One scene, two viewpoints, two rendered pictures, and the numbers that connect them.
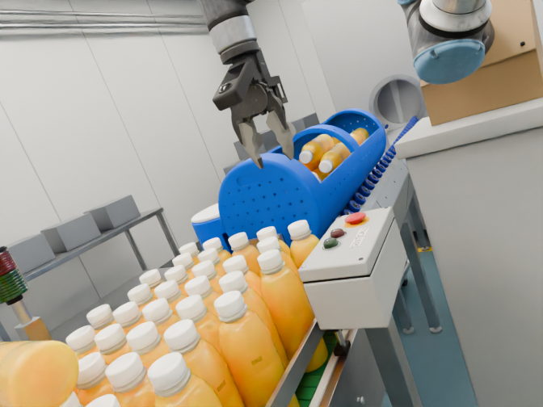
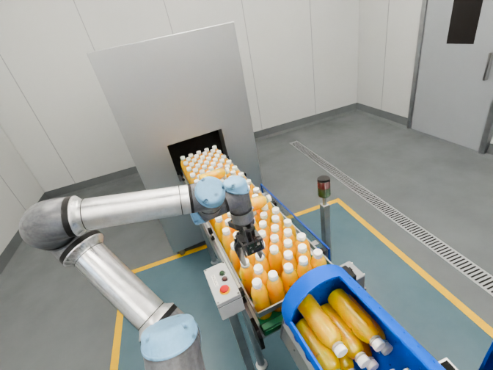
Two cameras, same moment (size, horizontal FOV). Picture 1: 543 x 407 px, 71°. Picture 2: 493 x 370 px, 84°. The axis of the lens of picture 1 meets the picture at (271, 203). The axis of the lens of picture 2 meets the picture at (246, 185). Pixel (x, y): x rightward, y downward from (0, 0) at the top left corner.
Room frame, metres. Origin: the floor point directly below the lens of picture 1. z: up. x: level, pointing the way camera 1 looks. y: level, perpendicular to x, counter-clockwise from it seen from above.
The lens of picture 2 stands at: (1.22, -0.57, 1.99)
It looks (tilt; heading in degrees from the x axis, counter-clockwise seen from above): 30 degrees down; 131
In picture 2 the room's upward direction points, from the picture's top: 12 degrees counter-clockwise
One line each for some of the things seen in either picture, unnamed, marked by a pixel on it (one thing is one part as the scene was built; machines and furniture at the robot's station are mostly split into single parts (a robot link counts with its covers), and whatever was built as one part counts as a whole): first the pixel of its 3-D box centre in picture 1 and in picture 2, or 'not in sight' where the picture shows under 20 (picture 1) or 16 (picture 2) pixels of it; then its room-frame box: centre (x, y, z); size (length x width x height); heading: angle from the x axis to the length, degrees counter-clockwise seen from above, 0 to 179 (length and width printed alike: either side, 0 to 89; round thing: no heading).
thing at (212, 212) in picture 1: (221, 207); not in sight; (1.59, 0.20, 1.03); 0.28 x 0.28 x 0.01
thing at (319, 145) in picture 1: (316, 149); not in sight; (1.29, -0.21, 1.16); 0.19 x 0.07 x 0.07; 148
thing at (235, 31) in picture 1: (233, 39); (243, 213); (0.71, -0.04, 1.46); 0.08 x 0.08 x 0.05
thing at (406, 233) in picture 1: (420, 278); not in sight; (1.74, -0.57, 0.31); 0.06 x 0.06 x 0.63; 58
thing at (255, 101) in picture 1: (252, 83); (247, 234); (0.72, -0.05, 1.38); 0.09 x 0.08 x 0.12; 148
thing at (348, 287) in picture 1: (358, 262); (223, 288); (0.55, -0.09, 1.05); 0.20 x 0.10 x 0.10; 148
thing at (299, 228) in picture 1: (298, 228); (257, 283); (0.69, -0.03, 1.09); 0.04 x 0.04 x 0.02
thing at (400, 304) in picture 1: (392, 280); not in sight; (1.81, -0.45, 0.31); 0.06 x 0.06 x 0.63; 58
